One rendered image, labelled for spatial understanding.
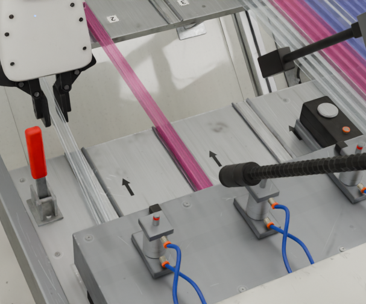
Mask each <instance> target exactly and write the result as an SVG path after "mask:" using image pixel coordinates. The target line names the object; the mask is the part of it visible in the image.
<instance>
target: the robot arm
mask: <svg viewBox="0 0 366 304"><path fill-rule="evenodd" d="M95 64H96V59H95V57H94V55H93V53H92V49H91V44H90V37H89V31H88V27H87V21H86V15H85V12H84V7H83V2H82V0H0V86H7V87H17V88H19V89H20V90H22V91H24V92H26V93H27V94H29V95H31V97H32V102H33V109H34V114H35V117H36V119H41V120H42V122H43V124H44V126H45V127H46V128H47V127H50V126H51V119H50V114H49V107H48V100H47V97H46V96H45V94H44V93H43V90H42V88H41V87H40V81H39V78H41V77H46V76H50V75H55V79H56V81H55V83H54V85H53V86H52V88H53V93H54V96H55V98H56V100H57V102H58V105H59V107H60V109H61V111H62V114H63V116H64V117H65V120H66V122H69V120H68V112H71V102H70V97H69V91H70V90H71V89H72V84H73V83H74V81H75V80H76V79H77V78H78V76H79V75H80V74H81V72H82V71H85V70H87V69H89V68H90V67H92V66H93V65H95Z"/></svg>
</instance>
